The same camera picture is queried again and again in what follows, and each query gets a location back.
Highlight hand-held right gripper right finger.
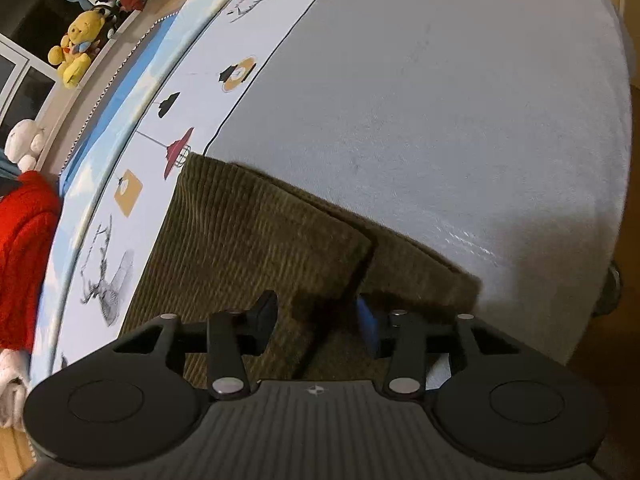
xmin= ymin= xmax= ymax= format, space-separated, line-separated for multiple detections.
xmin=356 ymin=296 xmax=506 ymax=398

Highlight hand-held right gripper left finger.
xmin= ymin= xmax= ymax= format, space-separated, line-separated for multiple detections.
xmin=112 ymin=290 xmax=278 ymax=398

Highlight brown corduroy pants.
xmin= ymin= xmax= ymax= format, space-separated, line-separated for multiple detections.
xmin=117 ymin=152 xmax=483 ymax=395

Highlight dark round knob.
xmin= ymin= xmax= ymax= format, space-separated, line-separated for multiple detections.
xmin=594 ymin=261 xmax=624 ymax=317

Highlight red folded blanket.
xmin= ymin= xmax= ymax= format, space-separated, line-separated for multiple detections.
xmin=0 ymin=170 xmax=62 ymax=352

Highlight white folded quilt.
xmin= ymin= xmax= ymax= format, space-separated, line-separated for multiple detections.
xmin=0 ymin=349 xmax=32 ymax=428

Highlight blue white patterned sheet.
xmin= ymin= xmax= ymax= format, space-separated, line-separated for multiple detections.
xmin=57 ymin=0 xmax=240 ymax=191

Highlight yellow bear plush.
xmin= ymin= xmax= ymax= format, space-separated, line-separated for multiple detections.
xmin=47 ymin=9 xmax=109 ymax=87

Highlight window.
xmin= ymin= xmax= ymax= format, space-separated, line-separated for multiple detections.
xmin=0 ymin=35 xmax=57 ymax=135

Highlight black white plush toy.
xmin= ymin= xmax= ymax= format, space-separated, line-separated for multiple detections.
xmin=93 ymin=1 xmax=123 ymax=28

